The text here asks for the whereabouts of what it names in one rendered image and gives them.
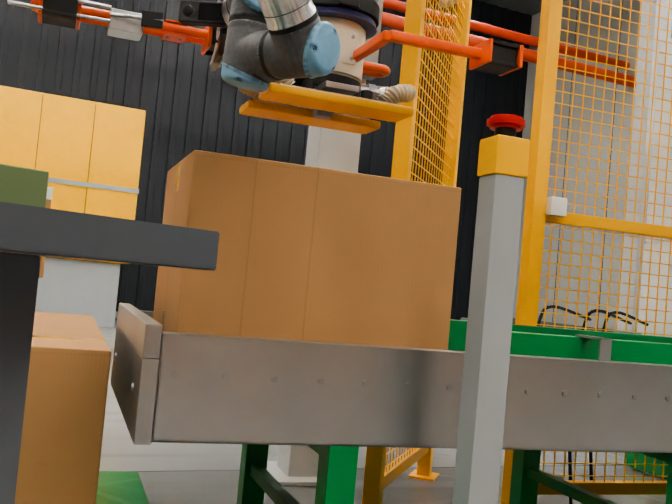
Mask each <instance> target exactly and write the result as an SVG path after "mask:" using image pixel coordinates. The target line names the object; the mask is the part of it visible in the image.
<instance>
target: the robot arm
mask: <svg viewBox="0 0 672 504"><path fill-rule="evenodd" d="M178 20H179V22H180V23H181V24H182V25H191V26H207V27H217V31H216V40H218V42H216V44H215V47H214V52H213V55H212V58H211V61H210V67H211V70H212V71H213V72H215V71H216V70H217V68H219V67H222V68H221V77H222V79H223V80H224V81H225V82H226V83H228V84H230V85H232V86H235V87H237V88H241V89H245V90H249V91H255V92H263V91H266V90H267V89H268V87H269V81H279V80H282V79H296V78H310V79H313V78H316V77H320V76H326V75H328V74H330V73H331V72H332V71H333V70H334V69H335V67H336V65H337V63H338V61H339V57H340V39H339V35H338V32H337V30H336V29H335V28H334V26H333V25H332V24H330V23H328V22H326V21H320V18H319V15H318V12H317V10H316V7H315V6H314V4H313V3H312V0H218V1H217V2H210V1H193V0H182V1H181V2H180V10H179V18H178Z"/></svg>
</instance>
